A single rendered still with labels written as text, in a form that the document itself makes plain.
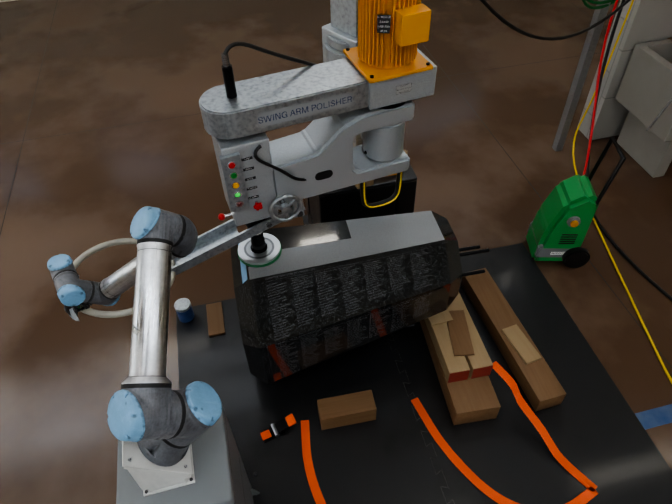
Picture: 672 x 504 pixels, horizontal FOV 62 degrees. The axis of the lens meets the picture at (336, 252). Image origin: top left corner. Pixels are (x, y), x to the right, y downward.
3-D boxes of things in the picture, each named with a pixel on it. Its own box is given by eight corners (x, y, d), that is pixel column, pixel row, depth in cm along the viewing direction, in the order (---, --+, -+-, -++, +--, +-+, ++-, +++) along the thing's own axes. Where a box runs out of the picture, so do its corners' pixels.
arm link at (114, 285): (210, 216, 202) (108, 287, 236) (182, 208, 192) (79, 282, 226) (215, 245, 197) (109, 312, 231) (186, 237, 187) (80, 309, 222)
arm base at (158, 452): (188, 468, 192) (205, 454, 188) (138, 464, 179) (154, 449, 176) (182, 418, 204) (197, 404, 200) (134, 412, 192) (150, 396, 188)
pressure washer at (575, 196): (572, 232, 398) (613, 129, 335) (586, 269, 374) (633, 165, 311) (522, 232, 400) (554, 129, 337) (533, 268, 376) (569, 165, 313)
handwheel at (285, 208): (296, 204, 257) (294, 179, 246) (303, 218, 250) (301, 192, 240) (265, 213, 253) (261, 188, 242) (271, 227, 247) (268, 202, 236)
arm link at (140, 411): (181, 439, 171) (191, 209, 191) (130, 444, 158) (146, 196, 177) (151, 439, 180) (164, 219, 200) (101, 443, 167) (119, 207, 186)
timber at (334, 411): (321, 430, 298) (320, 420, 289) (317, 410, 306) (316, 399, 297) (376, 419, 301) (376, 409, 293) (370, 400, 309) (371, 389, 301)
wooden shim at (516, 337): (501, 330, 326) (501, 329, 325) (515, 325, 328) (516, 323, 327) (526, 364, 310) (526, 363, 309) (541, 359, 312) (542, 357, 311)
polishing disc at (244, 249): (265, 270, 267) (265, 269, 267) (229, 256, 275) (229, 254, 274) (288, 242, 280) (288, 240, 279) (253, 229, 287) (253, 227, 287)
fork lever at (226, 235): (295, 190, 273) (291, 183, 269) (308, 214, 260) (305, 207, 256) (168, 253, 270) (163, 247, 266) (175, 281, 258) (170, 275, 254)
